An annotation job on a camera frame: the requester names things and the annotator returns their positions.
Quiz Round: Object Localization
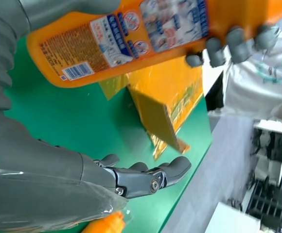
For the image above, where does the green table mat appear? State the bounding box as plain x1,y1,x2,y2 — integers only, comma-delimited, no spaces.
3,37,213,233

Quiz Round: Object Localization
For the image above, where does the yellow taped cardboard sheet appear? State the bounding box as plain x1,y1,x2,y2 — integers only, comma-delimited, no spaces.
98,56,204,162

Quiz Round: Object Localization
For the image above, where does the white table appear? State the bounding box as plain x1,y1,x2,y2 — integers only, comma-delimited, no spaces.
202,48,225,97

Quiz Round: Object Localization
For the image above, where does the white box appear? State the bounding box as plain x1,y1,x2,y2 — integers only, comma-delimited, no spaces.
205,201,262,233

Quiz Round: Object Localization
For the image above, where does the black and white equipment rack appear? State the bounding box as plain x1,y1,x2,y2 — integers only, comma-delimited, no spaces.
243,119,282,231

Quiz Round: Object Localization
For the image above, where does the person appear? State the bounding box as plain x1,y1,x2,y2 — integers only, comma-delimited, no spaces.
203,13,282,121

